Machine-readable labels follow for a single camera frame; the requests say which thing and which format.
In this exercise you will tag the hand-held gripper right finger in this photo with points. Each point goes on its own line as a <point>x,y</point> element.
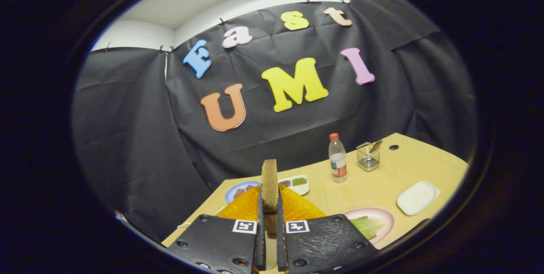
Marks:
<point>327,242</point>

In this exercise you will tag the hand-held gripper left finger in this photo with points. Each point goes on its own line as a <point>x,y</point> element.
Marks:
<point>221,240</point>

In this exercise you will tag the green lettuce leaf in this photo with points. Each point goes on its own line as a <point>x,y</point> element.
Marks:
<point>367,227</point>

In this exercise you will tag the brown toast bread slice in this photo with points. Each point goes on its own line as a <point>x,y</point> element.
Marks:
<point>269,185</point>

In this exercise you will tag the blue plate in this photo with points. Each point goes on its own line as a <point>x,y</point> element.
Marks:
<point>231,190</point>

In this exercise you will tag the red food slices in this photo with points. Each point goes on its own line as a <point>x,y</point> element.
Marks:
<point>243,191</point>

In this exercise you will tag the pink round plate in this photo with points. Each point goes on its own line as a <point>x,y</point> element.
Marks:
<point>386,222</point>

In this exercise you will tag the white divided condiment dish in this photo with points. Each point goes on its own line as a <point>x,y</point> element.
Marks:
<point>299,182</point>

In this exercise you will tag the clear water bottle red cap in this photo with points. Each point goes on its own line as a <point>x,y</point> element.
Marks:
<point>338,159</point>

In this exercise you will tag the white rectangular plate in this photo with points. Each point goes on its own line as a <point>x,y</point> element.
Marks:
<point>417,197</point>

